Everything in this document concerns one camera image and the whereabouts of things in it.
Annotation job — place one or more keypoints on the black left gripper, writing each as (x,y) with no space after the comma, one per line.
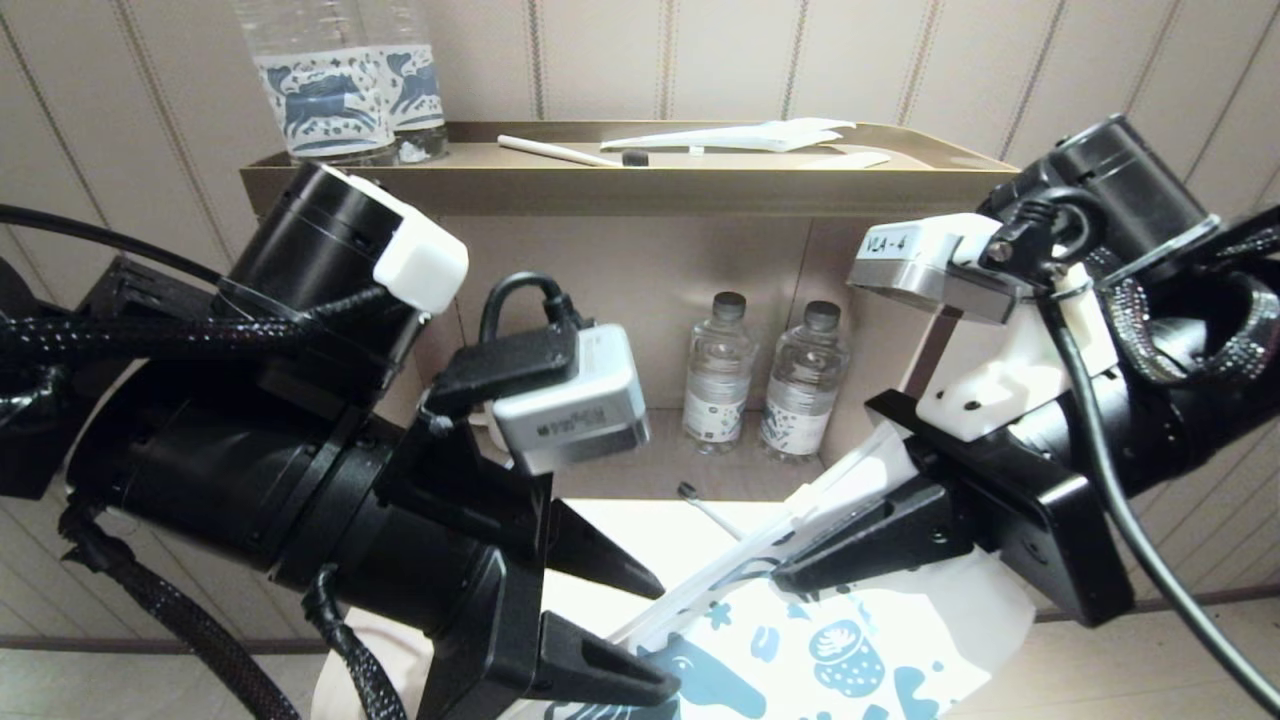
(500,640)

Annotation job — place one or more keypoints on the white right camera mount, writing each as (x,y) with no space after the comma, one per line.
(1000,380)

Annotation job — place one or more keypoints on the white packet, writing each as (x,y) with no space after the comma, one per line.
(740,136)

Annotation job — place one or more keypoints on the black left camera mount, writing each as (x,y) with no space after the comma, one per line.
(500,370)

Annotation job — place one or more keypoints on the small clear water bottle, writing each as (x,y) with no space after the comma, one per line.
(803,390)
(718,380)

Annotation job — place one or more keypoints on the beige shelf unit bronze tray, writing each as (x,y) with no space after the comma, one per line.
(650,190)

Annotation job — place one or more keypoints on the large blue-label water bottle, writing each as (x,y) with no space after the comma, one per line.
(320,100)
(415,90)

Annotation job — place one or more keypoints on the flat white sachet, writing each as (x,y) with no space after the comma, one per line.
(848,160)

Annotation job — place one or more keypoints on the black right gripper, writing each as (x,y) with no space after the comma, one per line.
(1060,540)

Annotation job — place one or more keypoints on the white toothbrush dark bristles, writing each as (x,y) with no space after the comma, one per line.
(710,512)
(555,151)

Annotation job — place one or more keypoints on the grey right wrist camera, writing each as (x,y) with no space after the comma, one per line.
(930,265)

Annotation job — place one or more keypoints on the white blue-patterned plastic bag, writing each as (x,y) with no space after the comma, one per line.
(800,650)

